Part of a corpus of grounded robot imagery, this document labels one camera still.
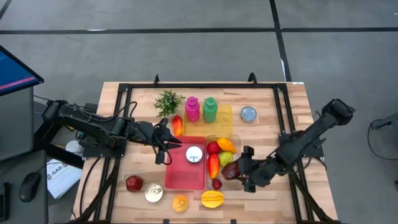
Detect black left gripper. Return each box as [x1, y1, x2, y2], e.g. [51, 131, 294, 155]
[133, 117, 183, 165]

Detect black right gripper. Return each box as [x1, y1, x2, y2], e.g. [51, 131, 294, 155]
[239, 145, 282, 193]

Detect dark maroon toy fruit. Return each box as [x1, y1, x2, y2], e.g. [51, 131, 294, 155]
[221, 161, 242, 181]

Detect orange-red toy mango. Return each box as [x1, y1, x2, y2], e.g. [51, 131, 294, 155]
[172, 114, 184, 137]

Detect yellow-green toy fruit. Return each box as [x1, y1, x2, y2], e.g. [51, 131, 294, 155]
[219, 151, 234, 168]

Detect silver tin can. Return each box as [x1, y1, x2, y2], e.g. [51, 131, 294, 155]
[240, 106, 257, 123]
[185, 146, 203, 164]

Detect yellow-orange toy mango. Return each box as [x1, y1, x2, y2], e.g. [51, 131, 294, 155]
[216, 137, 238, 155]

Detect red-orange toy mango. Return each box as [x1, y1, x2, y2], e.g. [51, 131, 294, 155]
[207, 153, 221, 180]

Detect pink plastic bottle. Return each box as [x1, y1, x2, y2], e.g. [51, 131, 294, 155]
[184, 95, 201, 123]

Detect red toy apple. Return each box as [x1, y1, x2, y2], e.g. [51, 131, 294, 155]
[206, 141, 221, 156]

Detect green plastic bottle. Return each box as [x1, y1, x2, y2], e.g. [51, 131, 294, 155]
[202, 96, 218, 124]

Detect yellow wrinkled toy fruit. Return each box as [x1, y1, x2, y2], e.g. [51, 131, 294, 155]
[172, 194, 190, 213]

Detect clear glass bowl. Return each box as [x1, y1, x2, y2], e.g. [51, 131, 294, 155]
[205, 133, 243, 192]

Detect red translucent plastic tray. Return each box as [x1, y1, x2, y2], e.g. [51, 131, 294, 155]
[164, 136, 208, 191]

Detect small green artificial plant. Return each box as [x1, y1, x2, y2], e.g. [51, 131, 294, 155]
[153, 89, 187, 119]

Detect yellow toy starfruit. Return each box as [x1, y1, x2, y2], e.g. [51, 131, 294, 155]
[200, 190, 225, 209]

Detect pale gold tin can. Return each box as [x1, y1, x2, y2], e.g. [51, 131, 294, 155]
[144, 183, 164, 203]

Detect dark red toy pomegranate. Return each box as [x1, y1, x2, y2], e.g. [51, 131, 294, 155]
[126, 174, 144, 193]

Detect yellow translucent plastic tray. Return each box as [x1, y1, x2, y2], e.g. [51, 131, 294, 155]
[182, 103, 233, 138]

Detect white round roll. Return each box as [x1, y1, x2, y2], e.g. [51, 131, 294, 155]
[65, 140, 85, 158]

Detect black metal stand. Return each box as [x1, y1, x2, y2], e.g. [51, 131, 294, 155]
[33, 118, 85, 169]

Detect white printed paper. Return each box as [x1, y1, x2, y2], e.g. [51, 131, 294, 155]
[45, 158, 83, 200]

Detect black computer mouse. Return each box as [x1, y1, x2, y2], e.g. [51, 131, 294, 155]
[18, 172, 42, 203]

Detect grey furniture corner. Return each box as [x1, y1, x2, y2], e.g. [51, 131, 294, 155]
[371, 111, 398, 131]

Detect grey cabinet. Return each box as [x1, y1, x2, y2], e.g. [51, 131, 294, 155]
[0, 86, 35, 162]

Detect dark grey desk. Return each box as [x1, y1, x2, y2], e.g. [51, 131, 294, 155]
[0, 150, 49, 224]

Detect computer monitor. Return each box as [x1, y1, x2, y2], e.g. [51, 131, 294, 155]
[0, 45, 45, 97]

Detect black keyboard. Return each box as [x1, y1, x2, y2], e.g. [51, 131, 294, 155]
[0, 182, 11, 222]

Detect black looped cable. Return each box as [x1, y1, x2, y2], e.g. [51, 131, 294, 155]
[367, 119, 398, 161]

